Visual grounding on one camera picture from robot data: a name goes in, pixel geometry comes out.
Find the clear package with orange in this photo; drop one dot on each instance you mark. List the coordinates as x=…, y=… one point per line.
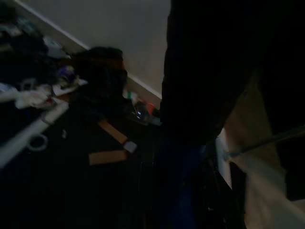
x=145, y=113

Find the green white packet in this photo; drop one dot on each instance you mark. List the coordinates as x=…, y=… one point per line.
x=132, y=95

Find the small white paper piece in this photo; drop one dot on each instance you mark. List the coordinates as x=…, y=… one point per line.
x=130, y=147

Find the brown cardboard strip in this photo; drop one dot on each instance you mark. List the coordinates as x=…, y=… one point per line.
x=113, y=132

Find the black garment with brown band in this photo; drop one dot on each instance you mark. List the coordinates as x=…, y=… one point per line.
x=102, y=81

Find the brown cardboard piece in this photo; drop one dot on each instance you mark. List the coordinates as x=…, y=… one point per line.
x=107, y=158

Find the white paper sheet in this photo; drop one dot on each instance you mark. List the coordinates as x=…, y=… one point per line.
x=71, y=87

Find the purple drink can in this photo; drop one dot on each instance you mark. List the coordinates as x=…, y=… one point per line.
x=66, y=73

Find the white grey small device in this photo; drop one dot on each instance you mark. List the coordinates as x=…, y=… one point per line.
x=54, y=44

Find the slender white tube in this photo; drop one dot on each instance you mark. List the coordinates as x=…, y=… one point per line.
x=33, y=130

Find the crumpled white tissue pile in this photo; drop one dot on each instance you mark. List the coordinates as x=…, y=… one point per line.
x=32, y=99

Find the grey plastic bracket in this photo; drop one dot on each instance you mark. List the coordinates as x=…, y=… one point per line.
x=26, y=86

